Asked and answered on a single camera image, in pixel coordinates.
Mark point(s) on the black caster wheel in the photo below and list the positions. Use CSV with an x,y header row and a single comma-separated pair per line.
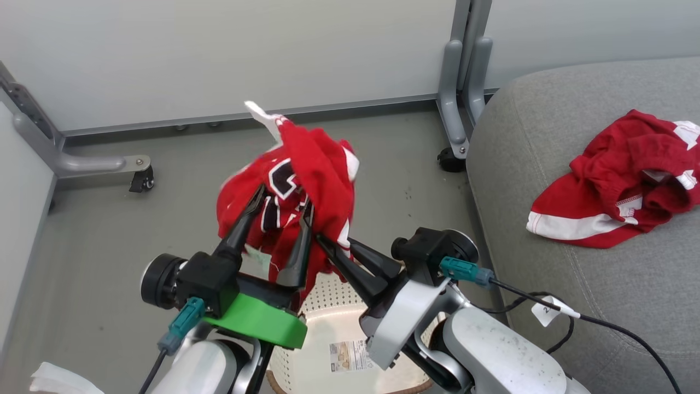
x,y
448,161
142,180

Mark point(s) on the red jersey with black letters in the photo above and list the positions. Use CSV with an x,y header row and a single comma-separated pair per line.
x,y
317,158

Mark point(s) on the grey fabric sofa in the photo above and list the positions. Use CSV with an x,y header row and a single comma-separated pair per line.
x,y
547,137

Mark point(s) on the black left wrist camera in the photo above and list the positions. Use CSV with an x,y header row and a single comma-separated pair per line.
x,y
208,282

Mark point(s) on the grey aluminium partition rail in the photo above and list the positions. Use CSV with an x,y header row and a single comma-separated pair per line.
x,y
246,115

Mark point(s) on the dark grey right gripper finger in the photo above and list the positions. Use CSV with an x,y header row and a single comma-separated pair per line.
x,y
377,261
355,273

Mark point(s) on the red jersey with black lettering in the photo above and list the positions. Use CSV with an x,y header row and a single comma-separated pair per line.
x,y
601,180

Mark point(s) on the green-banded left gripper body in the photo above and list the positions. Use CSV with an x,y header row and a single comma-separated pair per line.
x,y
262,323

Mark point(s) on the white perforated laundry basket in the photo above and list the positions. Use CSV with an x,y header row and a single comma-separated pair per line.
x,y
328,325

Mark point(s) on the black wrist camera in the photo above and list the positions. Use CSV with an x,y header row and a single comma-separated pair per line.
x,y
424,254
208,282

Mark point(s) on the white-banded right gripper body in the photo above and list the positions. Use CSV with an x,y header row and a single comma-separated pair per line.
x,y
404,317

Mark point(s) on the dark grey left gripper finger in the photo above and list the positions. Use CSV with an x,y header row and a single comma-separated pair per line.
x,y
298,257
240,230

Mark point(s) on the white crumpled sheet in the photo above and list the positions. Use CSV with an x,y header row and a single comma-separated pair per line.
x,y
63,380

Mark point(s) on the paper label sticker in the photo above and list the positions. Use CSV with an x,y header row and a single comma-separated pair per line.
x,y
353,355

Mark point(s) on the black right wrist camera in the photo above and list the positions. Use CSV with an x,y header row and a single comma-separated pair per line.
x,y
424,254

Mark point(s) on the grey partition foot bracket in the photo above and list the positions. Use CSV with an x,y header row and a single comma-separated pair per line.
x,y
87,163
449,109
477,76

